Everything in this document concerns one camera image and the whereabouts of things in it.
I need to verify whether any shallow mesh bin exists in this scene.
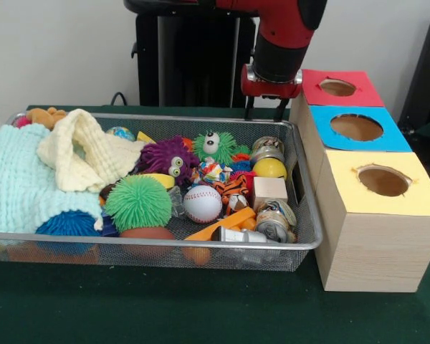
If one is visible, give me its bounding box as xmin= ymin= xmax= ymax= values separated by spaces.
xmin=0 ymin=111 xmax=323 ymax=273

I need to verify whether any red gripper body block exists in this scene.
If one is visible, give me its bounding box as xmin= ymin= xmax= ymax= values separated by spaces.
xmin=240 ymin=64 xmax=304 ymax=100

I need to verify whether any white baseball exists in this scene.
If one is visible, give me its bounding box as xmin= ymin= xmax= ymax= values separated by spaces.
xmin=183 ymin=185 xmax=224 ymax=224

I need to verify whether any black upright stand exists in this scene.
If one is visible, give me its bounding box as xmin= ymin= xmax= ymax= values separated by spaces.
xmin=397 ymin=6 xmax=430 ymax=137

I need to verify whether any green spiky ball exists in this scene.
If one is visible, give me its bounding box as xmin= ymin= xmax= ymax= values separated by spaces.
xmin=105 ymin=174 xmax=173 ymax=233

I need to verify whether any light blue knitted cloth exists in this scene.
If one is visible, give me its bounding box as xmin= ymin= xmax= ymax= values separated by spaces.
xmin=0 ymin=123 xmax=104 ymax=236

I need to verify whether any yellow ball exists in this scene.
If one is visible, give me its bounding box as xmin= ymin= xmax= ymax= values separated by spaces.
xmin=252 ymin=158 xmax=287 ymax=180

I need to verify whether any orange plastic block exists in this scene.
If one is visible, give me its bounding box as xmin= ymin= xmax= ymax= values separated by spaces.
xmin=183 ymin=206 xmax=257 ymax=242

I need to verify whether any purple spiky monster toy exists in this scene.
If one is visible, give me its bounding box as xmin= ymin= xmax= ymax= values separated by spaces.
xmin=138 ymin=135 xmax=201 ymax=187

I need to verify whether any wooden cube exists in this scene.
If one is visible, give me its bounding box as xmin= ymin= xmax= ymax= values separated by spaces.
xmin=252 ymin=176 xmax=289 ymax=211

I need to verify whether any green spiky monster toy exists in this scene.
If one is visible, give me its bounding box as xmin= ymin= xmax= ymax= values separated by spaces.
xmin=192 ymin=130 xmax=252 ymax=166

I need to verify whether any wooden box with three holes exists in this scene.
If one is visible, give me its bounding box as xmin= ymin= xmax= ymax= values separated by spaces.
xmin=289 ymin=67 xmax=430 ymax=293

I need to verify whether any crushed silver can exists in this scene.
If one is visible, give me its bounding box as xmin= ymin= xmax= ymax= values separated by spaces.
xmin=254 ymin=199 xmax=297 ymax=244

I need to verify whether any cream knitted cloth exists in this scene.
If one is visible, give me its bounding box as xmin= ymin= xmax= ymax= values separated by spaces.
xmin=37 ymin=108 xmax=148 ymax=194

